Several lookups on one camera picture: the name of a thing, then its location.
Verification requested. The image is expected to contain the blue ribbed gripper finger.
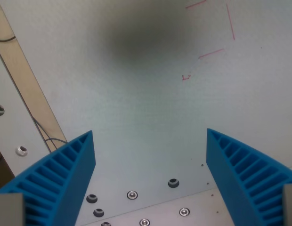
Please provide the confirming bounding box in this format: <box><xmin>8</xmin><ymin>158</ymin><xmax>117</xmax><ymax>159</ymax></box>
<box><xmin>205</xmin><ymin>128</ymin><xmax>292</xmax><ymax>226</ymax></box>
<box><xmin>0</xmin><ymin>130</ymin><xmax>97</xmax><ymax>226</ymax></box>

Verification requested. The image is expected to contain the brown cardboard box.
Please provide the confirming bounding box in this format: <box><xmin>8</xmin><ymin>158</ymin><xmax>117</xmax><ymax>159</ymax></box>
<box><xmin>0</xmin><ymin>143</ymin><xmax>15</xmax><ymax>192</ymax></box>

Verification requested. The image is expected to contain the grey metal plate with holes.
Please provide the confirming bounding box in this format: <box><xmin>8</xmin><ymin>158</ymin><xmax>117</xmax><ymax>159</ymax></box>
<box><xmin>0</xmin><ymin>48</ymin><xmax>50</xmax><ymax>182</ymax></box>

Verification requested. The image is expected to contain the thin black looped cable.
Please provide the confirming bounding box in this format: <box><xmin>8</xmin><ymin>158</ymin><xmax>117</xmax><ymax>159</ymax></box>
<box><xmin>45</xmin><ymin>137</ymin><xmax>67</xmax><ymax>147</ymax></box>

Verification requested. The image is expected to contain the light aluminium base plate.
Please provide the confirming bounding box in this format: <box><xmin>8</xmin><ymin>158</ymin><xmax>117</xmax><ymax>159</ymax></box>
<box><xmin>75</xmin><ymin>187</ymin><xmax>231</xmax><ymax>226</ymax></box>

